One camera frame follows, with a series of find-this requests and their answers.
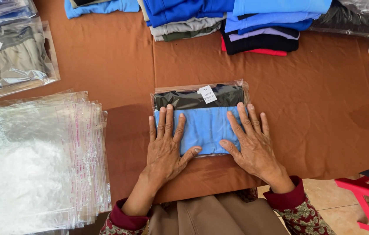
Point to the stack of blue grey garments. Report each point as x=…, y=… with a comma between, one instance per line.
x=184, y=19

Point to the bagged black garments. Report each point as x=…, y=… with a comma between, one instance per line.
x=351, y=19

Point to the person's right hand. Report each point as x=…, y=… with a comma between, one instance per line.
x=256, y=153

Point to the red plastic stool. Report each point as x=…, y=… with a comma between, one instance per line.
x=364, y=192

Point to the person's maroon floral top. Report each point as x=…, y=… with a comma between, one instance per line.
x=125, y=222

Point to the person's tan trousers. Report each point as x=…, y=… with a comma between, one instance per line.
x=217, y=215

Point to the orange-brown tablecloth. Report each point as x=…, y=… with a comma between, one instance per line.
x=302, y=114

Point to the stack of empty clear bags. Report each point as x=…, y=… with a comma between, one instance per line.
x=31, y=163

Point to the stack of bagged grey garments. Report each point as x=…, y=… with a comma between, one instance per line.
x=8, y=55

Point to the stack of blue black red garments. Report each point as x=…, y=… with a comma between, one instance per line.
x=262, y=32

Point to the person's left hand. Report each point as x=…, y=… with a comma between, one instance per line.
x=163, y=156

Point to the folded light blue garment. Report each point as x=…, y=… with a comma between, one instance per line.
x=106, y=8

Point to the bagged blue and black garment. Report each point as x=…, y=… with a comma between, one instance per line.
x=205, y=125

